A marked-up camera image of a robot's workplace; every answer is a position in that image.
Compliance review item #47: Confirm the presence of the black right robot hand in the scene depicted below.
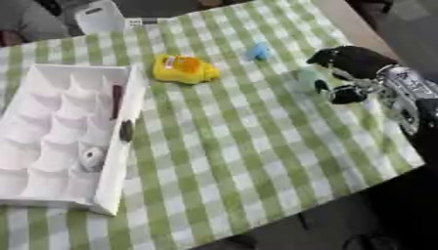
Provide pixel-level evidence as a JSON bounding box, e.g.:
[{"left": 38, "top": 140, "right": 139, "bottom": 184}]
[{"left": 304, "top": 45, "right": 401, "bottom": 105}]

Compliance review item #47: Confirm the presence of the white compartment box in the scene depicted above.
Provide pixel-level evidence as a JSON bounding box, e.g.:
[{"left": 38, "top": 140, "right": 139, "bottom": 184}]
[{"left": 0, "top": 62, "right": 151, "bottom": 217}]

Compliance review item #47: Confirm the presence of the pale green translucent object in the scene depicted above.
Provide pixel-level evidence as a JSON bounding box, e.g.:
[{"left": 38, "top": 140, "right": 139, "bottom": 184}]
[{"left": 290, "top": 67, "right": 322, "bottom": 92}]

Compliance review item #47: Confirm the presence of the small blue toy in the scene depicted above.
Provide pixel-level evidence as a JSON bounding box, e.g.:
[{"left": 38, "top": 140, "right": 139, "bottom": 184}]
[{"left": 244, "top": 42, "right": 274, "bottom": 62}]

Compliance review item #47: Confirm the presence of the dark round object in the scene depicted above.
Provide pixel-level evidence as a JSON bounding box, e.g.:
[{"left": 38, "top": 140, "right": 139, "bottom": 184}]
[{"left": 117, "top": 119, "right": 136, "bottom": 144}]

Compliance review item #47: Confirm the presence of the dark brown stick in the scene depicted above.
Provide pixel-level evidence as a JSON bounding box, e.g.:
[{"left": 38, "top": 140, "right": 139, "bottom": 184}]
[{"left": 109, "top": 84, "right": 125, "bottom": 120}]

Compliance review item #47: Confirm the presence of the person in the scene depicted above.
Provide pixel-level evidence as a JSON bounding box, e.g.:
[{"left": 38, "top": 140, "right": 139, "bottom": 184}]
[{"left": 0, "top": 0, "right": 72, "bottom": 47}]

